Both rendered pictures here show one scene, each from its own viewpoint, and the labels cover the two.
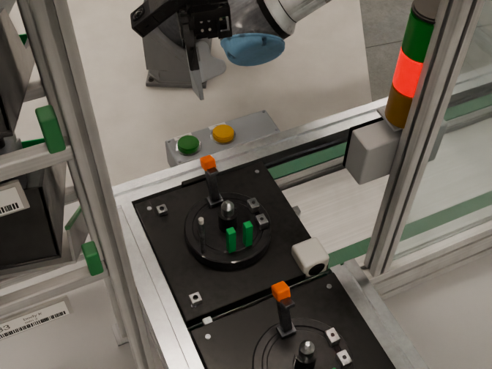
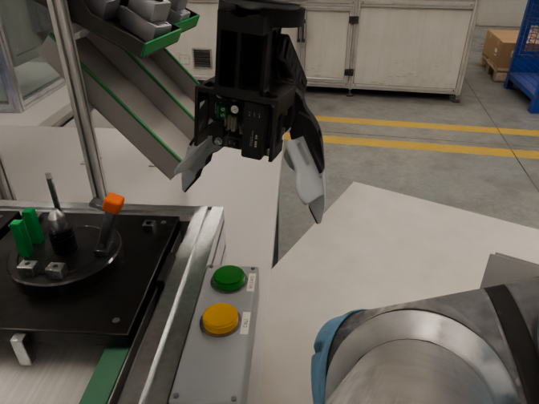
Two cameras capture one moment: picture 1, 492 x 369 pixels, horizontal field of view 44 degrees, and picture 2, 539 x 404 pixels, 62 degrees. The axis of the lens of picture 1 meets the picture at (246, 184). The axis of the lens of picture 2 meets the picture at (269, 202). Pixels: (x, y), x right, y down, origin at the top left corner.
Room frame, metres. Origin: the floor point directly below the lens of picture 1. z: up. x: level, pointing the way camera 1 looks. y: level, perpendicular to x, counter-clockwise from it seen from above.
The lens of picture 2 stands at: (1.04, -0.25, 1.34)
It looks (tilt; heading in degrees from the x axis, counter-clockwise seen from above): 31 degrees down; 119
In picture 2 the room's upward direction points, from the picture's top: straight up
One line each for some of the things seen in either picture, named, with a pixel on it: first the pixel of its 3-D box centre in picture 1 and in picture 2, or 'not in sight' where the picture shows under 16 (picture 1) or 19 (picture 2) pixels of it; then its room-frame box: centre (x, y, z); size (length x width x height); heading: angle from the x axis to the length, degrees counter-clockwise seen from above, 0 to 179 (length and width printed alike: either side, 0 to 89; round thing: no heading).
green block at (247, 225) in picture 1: (247, 233); (22, 238); (0.55, 0.00, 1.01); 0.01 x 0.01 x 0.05; 26
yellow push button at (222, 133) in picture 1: (222, 135); (220, 320); (0.81, 0.04, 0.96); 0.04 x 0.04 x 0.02
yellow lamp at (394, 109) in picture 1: (408, 100); not in sight; (0.56, -0.19, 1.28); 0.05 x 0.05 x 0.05
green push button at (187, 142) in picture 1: (188, 146); (228, 280); (0.78, 0.11, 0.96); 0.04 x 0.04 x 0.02
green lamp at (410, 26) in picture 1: (429, 31); not in sight; (0.56, -0.19, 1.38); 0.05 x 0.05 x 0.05
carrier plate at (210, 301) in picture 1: (228, 236); (70, 267); (0.58, 0.03, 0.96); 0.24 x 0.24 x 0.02; 26
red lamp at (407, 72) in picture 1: (418, 67); not in sight; (0.56, -0.19, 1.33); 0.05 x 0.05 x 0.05
